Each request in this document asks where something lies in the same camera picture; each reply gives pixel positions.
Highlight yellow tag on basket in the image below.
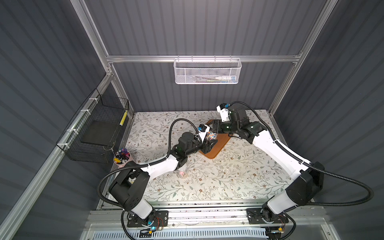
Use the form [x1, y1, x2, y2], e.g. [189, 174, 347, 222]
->
[120, 110, 128, 126]

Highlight pens in white basket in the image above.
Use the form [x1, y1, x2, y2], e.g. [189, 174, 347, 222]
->
[193, 76, 237, 83]

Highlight black wire basket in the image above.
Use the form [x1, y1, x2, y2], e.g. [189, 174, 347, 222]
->
[57, 90, 130, 164]

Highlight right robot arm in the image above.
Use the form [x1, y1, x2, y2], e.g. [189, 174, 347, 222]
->
[213, 104, 324, 223]

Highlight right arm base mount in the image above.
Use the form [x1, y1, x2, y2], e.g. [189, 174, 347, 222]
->
[246, 208, 290, 225]

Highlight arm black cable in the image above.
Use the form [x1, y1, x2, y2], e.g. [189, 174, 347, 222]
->
[96, 118, 199, 240]
[229, 101, 375, 240]

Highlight white wire mesh basket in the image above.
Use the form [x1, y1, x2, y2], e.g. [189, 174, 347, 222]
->
[173, 57, 242, 85]

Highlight brown wooden tray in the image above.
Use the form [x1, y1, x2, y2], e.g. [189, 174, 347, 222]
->
[200, 120, 230, 159]

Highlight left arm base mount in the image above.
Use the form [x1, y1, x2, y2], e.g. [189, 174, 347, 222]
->
[127, 210, 169, 229]

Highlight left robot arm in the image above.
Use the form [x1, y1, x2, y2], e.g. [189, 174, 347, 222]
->
[109, 132, 218, 225]

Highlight pink pen cup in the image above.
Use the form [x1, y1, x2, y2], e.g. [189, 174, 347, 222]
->
[113, 148, 135, 168]

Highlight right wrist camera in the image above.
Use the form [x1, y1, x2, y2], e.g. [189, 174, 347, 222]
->
[217, 103, 230, 122]

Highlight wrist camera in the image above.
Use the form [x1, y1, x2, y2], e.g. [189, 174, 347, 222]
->
[198, 124, 210, 143]
[217, 103, 230, 122]

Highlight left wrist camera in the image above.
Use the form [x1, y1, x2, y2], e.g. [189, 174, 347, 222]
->
[198, 124, 210, 143]

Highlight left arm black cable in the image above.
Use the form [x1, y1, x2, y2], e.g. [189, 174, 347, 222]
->
[96, 118, 199, 240]

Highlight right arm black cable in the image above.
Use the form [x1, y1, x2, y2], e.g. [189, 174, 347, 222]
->
[229, 101, 375, 240]

